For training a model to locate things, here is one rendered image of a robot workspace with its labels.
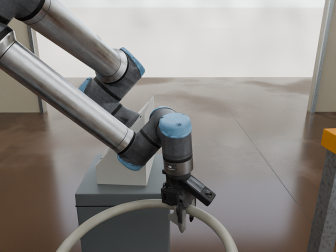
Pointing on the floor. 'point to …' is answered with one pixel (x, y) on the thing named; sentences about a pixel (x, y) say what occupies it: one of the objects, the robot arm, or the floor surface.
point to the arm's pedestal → (93, 198)
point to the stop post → (325, 200)
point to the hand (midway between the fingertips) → (188, 224)
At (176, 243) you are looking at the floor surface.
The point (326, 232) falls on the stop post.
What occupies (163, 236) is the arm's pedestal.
